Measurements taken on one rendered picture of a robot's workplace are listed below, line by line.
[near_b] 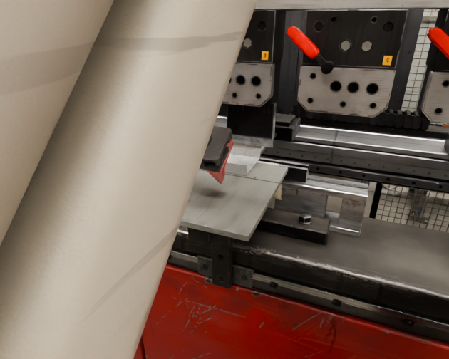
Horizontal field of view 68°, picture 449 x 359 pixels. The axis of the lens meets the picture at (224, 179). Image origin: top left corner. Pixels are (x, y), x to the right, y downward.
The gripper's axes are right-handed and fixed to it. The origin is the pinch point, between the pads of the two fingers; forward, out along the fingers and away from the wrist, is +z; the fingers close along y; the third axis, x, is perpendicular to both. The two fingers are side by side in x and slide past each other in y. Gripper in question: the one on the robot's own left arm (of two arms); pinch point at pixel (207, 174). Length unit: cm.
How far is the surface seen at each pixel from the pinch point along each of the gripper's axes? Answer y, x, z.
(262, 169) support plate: -6.3, -10.1, 9.6
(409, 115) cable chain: -36, -49, 27
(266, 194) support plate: -10.1, -1.1, 4.4
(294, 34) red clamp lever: -10.8, -19.8, -14.4
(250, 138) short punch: -2.0, -16.3, 7.9
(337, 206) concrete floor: -21, -111, 182
